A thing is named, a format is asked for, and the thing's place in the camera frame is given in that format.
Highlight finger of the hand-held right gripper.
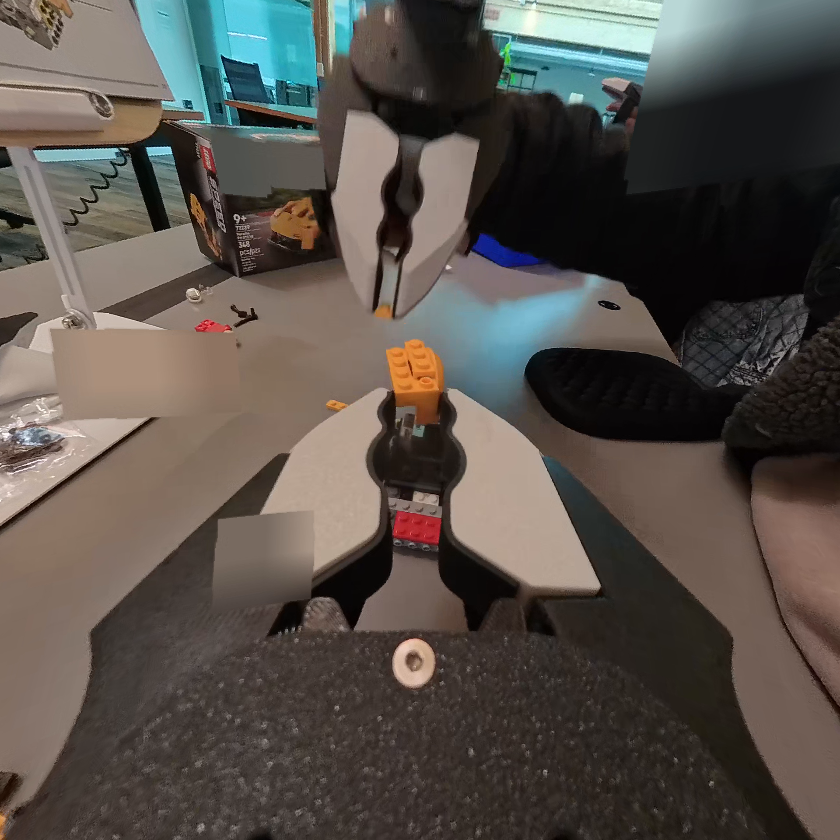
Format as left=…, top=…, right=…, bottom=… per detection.
left=330, top=108, right=403, bottom=317
left=391, top=134, right=481, bottom=320

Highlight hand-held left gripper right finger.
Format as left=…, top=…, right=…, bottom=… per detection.
left=438, top=387, right=602, bottom=601

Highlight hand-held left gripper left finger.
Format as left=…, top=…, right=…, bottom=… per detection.
left=261, top=387, right=395, bottom=601

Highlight long background desk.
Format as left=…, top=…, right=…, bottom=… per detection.
left=225, top=98, right=324, bottom=130

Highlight grey desk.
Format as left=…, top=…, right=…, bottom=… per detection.
left=0, top=226, right=840, bottom=840

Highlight blue plastic bin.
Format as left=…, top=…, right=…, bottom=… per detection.
left=471, top=231, right=547, bottom=268

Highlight toy car set box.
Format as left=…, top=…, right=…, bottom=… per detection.
left=163, top=120, right=343, bottom=278

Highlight toy car chassis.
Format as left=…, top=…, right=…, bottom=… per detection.
left=384, top=406, right=448, bottom=560

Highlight black office chair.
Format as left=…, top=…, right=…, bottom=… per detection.
left=218, top=54, right=275, bottom=106

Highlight wooden side table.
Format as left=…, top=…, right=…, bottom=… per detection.
left=0, top=98, right=206, bottom=232

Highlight white tray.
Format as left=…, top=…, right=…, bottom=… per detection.
left=0, top=314, right=161, bottom=527

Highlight grey quilted fabric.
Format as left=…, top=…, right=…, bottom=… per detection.
left=675, top=293, right=811, bottom=389

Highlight pink hoodie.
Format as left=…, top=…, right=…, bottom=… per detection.
left=750, top=451, right=840, bottom=706

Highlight black fleece-lined jacket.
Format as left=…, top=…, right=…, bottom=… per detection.
left=721, top=193, right=840, bottom=454

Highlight clear bag of dark pieces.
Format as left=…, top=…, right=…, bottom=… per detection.
left=0, top=399, right=88, bottom=508

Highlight instruction booklet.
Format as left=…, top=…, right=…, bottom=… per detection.
left=0, top=0, right=177, bottom=104

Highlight white document holder stand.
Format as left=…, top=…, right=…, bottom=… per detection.
left=0, top=79, right=173, bottom=337

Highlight black coiled cable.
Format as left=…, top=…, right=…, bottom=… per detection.
left=64, top=150, right=130, bottom=228

